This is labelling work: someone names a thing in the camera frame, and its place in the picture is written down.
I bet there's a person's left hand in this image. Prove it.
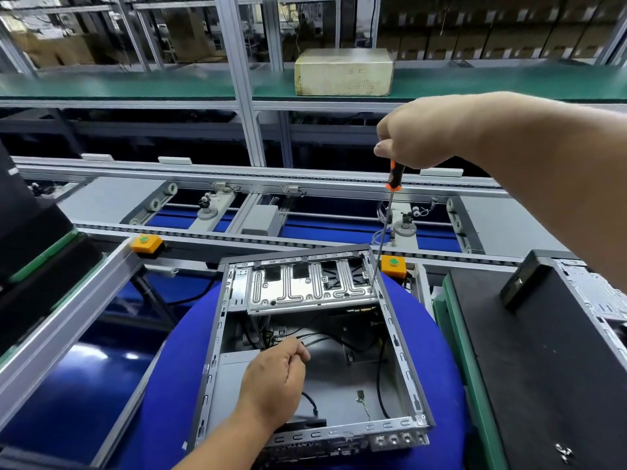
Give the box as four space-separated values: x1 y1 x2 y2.
244 337 312 432

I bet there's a person's right hand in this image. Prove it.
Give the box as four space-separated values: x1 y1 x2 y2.
374 95 491 170

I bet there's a thin black cable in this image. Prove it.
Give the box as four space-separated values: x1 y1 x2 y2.
272 332 365 353

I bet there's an orange black handled screwdriver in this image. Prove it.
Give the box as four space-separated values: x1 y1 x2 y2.
370 160 403 295

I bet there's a person's right forearm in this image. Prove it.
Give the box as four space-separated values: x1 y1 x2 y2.
477 91 627 290

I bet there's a person's left forearm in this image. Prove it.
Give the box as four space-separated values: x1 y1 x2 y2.
171 406 276 470

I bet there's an open grey computer case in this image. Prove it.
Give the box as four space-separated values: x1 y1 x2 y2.
187 244 437 466

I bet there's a silver metal drive cage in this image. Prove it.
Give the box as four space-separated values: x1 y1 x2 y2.
246 256 381 315

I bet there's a beige cardboard box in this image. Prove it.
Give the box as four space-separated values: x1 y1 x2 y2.
293 48 395 97

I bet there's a grey stopper cylinder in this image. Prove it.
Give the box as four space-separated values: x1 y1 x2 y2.
393 211 418 238
197 192 217 222

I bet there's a blue conveyor base panel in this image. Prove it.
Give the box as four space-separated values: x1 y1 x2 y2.
146 203 464 254

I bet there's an orange button box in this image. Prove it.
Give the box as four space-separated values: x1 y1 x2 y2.
380 255 408 279
129 234 163 255

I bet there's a round blue turntable mat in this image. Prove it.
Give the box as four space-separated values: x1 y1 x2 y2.
109 273 467 470

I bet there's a grey metal box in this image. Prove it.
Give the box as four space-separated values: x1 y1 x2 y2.
239 204 283 236

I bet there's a row of dark boxes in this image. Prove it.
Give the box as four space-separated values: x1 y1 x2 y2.
376 7 619 61

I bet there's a brown cardboard box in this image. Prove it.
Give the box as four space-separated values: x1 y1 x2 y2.
10 30 99 70
164 8 228 64

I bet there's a black computer case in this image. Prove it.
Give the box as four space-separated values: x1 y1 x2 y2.
0 142 79 284
499 249 627 375

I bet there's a green shelf mat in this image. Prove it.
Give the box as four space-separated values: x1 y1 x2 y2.
0 61 627 104

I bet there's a small wire with connector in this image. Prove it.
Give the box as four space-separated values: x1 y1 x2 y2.
355 389 373 422

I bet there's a long black cable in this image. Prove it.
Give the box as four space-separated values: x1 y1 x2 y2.
375 337 393 420

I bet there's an aluminium conveyor frame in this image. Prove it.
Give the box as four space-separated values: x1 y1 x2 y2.
0 154 579 436

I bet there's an aluminium shelf frame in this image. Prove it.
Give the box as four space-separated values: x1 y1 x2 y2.
0 0 627 168

